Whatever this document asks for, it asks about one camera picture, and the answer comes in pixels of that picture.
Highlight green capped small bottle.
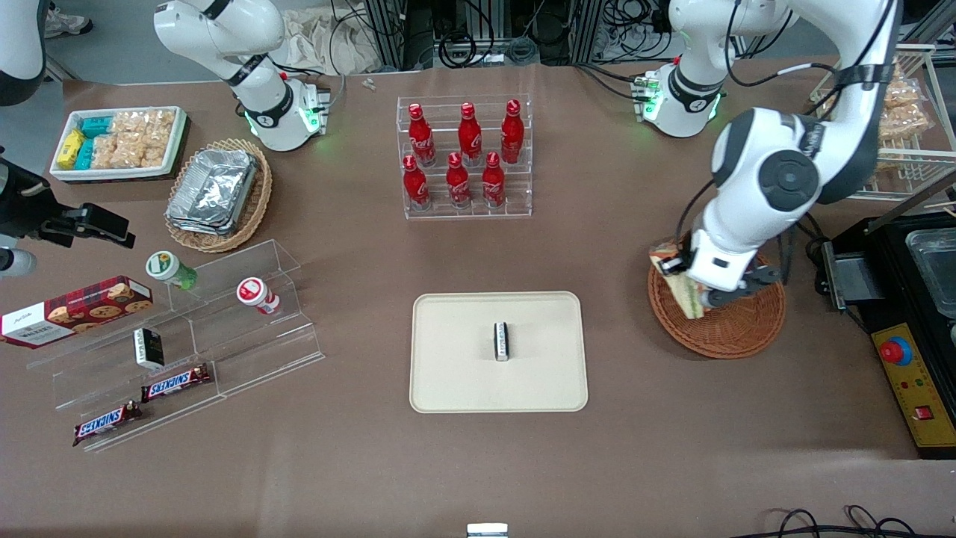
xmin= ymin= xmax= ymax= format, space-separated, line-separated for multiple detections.
xmin=145 ymin=251 xmax=199 ymax=291

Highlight crumpled beige cloth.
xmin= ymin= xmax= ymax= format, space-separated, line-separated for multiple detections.
xmin=280 ymin=9 xmax=382 ymax=75

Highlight triangle sandwich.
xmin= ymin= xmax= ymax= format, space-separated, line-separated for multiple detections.
xmin=648 ymin=239 xmax=707 ymax=321

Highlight stack of foil trays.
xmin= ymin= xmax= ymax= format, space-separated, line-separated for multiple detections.
xmin=166 ymin=149 xmax=260 ymax=237

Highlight yellow snack packet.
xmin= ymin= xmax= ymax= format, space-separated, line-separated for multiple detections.
xmin=57 ymin=129 xmax=85 ymax=170

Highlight yellow control panel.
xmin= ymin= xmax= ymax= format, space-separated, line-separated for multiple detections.
xmin=870 ymin=323 xmax=956 ymax=458

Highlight red capped small bottle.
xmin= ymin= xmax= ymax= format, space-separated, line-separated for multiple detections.
xmin=236 ymin=277 xmax=281 ymax=315

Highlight round brown wicker basket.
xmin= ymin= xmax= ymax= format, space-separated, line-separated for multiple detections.
xmin=648 ymin=247 xmax=786 ymax=360

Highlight clear acrylic bottle rack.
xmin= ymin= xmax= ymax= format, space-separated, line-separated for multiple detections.
xmin=397 ymin=94 xmax=533 ymax=220

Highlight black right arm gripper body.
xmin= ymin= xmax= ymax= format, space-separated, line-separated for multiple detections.
xmin=0 ymin=158 xmax=90 ymax=244

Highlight clear bag of crackers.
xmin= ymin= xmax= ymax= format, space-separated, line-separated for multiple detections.
xmin=93 ymin=134 xmax=143 ymax=170
xmin=112 ymin=111 xmax=176 ymax=139
xmin=140 ymin=131 xmax=175 ymax=170

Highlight beige plastic tray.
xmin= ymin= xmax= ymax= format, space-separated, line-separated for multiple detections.
xmin=409 ymin=291 xmax=589 ymax=414

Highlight red cola bottle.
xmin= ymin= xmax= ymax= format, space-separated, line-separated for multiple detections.
xmin=482 ymin=152 xmax=506 ymax=208
xmin=458 ymin=102 xmax=482 ymax=167
xmin=403 ymin=155 xmax=430 ymax=212
xmin=407 ymin=103 xmax=436 ymax=167
xmin=446 ymin=152 xmax=471 ymax=209
xmin=500 ymin=99 xmax=525 ymax=165

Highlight bag of fried snacks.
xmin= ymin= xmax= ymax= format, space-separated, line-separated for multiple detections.
xmin=884 ymin=64 xmax=925 ymax=107
xmin=878 ymin=101 xmax=936 ymax=143

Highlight white wire rack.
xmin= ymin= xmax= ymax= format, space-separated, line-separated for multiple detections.
xmin=813 ymin=43 xmax=956 ymax=202

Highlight clear acrylic stepped stand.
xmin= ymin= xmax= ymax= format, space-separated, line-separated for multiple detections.
xmin=26 ymin=239 xmax=326 ymax=454

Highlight steel machine pan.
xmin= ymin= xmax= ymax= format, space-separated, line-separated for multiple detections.
xmin=905 ymin=228 xmax=956 ymax=318

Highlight snickers chocolate bar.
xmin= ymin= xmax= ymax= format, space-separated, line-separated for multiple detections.
xmin=72 ymin=401 xmax=143 ymax=447
xmin=140 ymin=364 xmax=212 ymax=403

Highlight black sealing machine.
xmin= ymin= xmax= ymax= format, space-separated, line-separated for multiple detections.
xmin=814 ymin=168 xmax=956 ymax=352

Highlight black looped cable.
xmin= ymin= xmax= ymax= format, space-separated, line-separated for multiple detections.
xmin=798 ymin=213 xmax=831 ymax=296

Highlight grey sneaker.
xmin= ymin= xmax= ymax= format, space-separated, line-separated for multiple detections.
xmin=43 ymin=4 xmax=94 ymax=38

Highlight small black box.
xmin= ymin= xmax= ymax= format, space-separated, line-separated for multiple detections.
xmin=133 ymin=327 xmax=166 ymax=371

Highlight red cookie box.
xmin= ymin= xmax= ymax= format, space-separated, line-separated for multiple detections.
xmin=0 ymin=276 xmax=154 ymax=350

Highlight oval light wicker basket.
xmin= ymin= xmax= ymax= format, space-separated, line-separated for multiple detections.
xmin=164 ymin=137 xmax=273 ymax=254

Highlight aluminium frame rack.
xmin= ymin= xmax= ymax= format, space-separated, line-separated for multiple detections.
xmin=364 ymin=0 xmax=598 ymax=69

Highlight white plastic bin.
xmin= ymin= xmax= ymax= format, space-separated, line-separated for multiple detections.
xmin=49 ymin=106 xmax=187 ymax=184

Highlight black floor cables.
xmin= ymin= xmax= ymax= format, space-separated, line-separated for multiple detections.
xmin=751 ymin=505 xmax=956 ymax=538

